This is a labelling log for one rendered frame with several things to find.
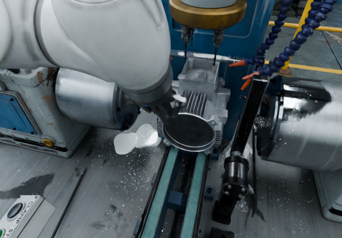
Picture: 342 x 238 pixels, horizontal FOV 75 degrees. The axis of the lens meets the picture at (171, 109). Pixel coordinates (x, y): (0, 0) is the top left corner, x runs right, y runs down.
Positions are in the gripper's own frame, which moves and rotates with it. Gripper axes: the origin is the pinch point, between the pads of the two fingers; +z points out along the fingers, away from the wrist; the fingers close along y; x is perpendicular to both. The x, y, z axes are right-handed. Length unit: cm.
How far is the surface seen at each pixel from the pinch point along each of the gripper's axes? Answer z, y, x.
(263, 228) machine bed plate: 22.2, -31.6, 22.4
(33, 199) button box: -10.7, 19.3, 24.3
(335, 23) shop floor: 296, -190, -295
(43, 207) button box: -9.6, 17.4, 25.3
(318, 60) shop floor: 225, -135, -172
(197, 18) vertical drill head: -15.0, -5.2, -17.8
